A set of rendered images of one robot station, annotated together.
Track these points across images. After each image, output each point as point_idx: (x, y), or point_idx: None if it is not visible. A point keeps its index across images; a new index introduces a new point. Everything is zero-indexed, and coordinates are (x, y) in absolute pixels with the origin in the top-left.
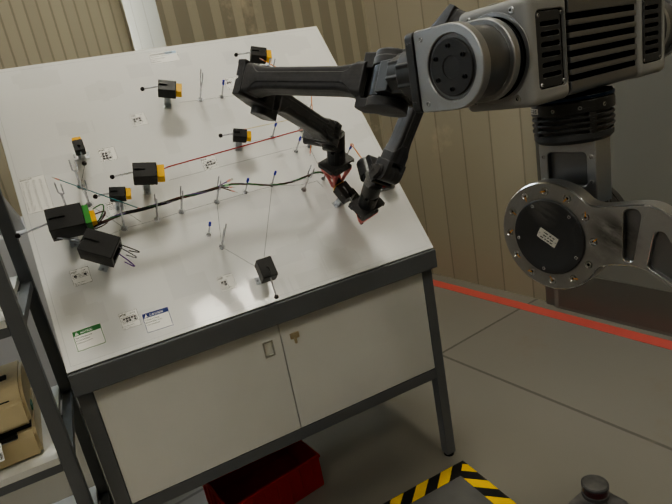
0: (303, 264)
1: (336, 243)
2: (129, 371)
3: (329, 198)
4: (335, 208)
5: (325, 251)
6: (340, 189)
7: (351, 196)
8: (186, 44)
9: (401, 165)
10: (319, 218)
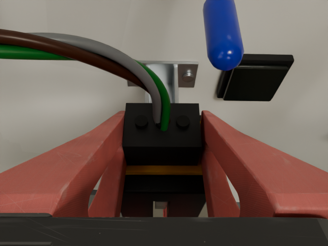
0: None
1: (53, 147)
2: None
3: (132, 36)
4: (126, 82)
5: (3, 148)
6: (126, 205)
7: (166, 209)
8: None
9: None
10: (22, 81)
